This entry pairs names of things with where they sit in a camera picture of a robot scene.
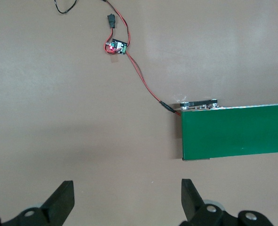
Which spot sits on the small green circuit board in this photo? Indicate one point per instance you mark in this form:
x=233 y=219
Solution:
x=117 y=46

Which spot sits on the green conveyor belt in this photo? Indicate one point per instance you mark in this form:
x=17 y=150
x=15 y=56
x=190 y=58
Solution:
x=235 y=131

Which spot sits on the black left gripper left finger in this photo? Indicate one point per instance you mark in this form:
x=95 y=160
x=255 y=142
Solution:
x=51 y=207

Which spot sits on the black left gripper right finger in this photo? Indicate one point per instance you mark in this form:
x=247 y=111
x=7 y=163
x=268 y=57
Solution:
x=197 y=209

